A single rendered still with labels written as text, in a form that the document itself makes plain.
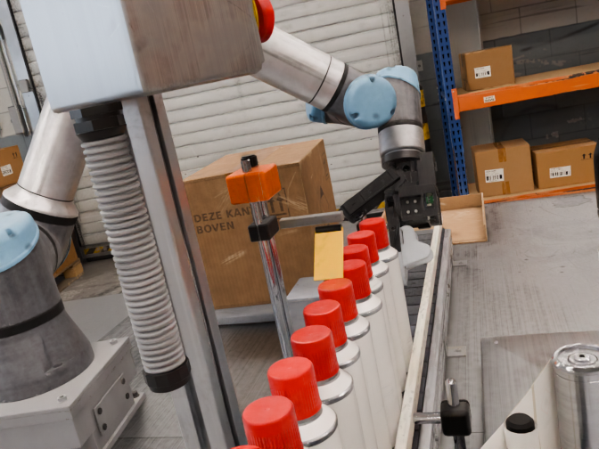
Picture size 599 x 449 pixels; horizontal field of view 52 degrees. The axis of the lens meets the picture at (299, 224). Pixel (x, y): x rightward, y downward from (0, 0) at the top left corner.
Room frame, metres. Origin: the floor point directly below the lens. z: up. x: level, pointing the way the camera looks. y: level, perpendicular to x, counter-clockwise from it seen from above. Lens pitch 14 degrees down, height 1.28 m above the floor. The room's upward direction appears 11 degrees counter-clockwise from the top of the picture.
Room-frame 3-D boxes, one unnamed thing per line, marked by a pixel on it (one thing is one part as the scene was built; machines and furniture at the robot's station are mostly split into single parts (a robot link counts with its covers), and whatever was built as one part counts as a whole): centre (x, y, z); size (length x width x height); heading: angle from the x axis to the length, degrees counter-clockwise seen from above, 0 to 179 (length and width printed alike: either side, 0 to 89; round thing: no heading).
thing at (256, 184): (0.61, 0.01, 1.05); 0.10 x 0.04 x 0.33; 72
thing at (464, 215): (1.50, -0.33, 0.85); 0.30 x 0.26 x 0.04; 162
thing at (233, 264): (1.30, 0.06, 0.99); 0.30 x 0.24 x 0.27; 166
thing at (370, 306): (0.59, -0.04, 0.98); 0.05 x 0.05 x 0.20
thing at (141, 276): (0.43, 0.12, 1.18); 0.04 x 0.04 x 0.21
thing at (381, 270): (0.69, -0.07, 0.98); 0.05 x 0.05 x 0.20
